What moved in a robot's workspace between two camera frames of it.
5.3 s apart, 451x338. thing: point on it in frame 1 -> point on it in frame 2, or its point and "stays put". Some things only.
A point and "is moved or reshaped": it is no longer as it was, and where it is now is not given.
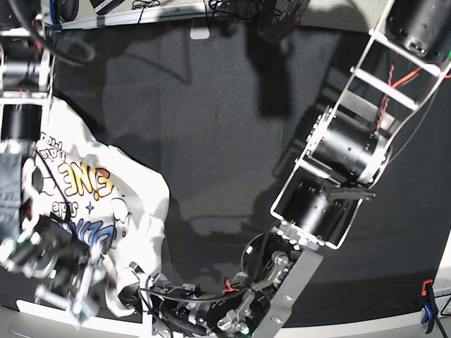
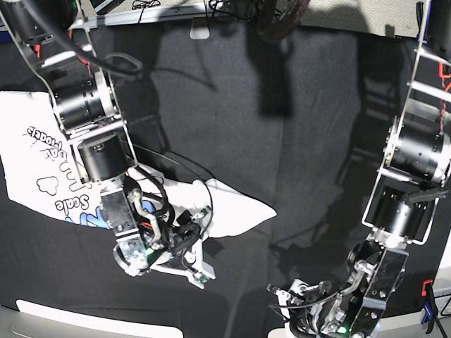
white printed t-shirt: x=115 y=199 is moved or reshaped
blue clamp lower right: x=430 y=310 stays put
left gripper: x=54 y=253 -> x=173 y=243
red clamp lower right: x=424 y=283 stays put
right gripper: x=190 y=307 -> x=307 y=312
